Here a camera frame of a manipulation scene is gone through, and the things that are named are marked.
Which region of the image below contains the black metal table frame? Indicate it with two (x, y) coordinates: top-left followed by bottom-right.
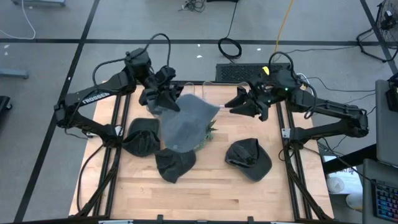
(74, 70), (335, 224)

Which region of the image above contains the potted succulent plant black pot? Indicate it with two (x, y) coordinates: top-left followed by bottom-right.
(198, 119), (218, 150)

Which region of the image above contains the yellow cable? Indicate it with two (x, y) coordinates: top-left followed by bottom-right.
(272, 0), (295, 63)

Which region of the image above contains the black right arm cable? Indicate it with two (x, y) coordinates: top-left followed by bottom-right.
(268, 50), (317, 121)

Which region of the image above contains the grey furniture foot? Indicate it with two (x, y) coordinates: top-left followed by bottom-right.
(12, 0), (67, 7)
(0, 68), (30, 80)

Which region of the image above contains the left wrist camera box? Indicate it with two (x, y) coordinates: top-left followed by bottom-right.
(155, 65), (177, 85)

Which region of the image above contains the black floor fan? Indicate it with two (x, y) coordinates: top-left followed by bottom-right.
(356, 0), (398, 63)

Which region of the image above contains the backlit rainbow keyboard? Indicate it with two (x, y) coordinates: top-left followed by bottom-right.
(373, 179), (398, 223)

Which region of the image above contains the black left base cable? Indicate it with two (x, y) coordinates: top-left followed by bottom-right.
(76, 144), (105, 216)

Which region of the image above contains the clear plastic bin with sticker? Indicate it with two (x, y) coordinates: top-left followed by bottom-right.
(201, 80), (251, 118)

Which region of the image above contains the thin black cable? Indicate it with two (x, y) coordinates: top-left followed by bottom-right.
(273, 45), (358, 62)
(303, 76), (376, 93)

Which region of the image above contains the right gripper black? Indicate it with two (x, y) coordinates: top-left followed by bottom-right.
(224, 77), (282, 123)

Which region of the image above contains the white cable pair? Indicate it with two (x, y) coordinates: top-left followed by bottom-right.
(295, 72), (313, 91)

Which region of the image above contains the black baseball cap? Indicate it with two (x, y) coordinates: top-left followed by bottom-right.
(154, 146), (198, 184)
(122, 117), (162, 158)
(224, 138), (273, 183)

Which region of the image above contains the black coiled cable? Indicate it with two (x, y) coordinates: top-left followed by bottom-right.
(217, 0), (243, 65)

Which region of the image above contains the black cable bundle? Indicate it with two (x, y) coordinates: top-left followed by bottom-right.
(178, 0), (206, 13)

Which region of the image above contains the black perforated computer case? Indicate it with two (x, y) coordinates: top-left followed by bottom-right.
(215, 63), (296, 83)

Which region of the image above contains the black desk device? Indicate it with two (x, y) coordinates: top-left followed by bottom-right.
(385, 73), (398, 112)

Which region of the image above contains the black furniture base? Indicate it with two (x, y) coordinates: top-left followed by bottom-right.
(0, 95), (13, 121)

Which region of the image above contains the white round object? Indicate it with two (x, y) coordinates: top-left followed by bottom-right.
(345, 192), (364, 211)
(326, 176), (346, 194)

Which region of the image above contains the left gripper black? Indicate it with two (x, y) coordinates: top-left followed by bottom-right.
(139, 73), (184, 112)

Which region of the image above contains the grey desk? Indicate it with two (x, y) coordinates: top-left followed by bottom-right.
(361, 157), (398, 224)
(375, 79), (398, 167)

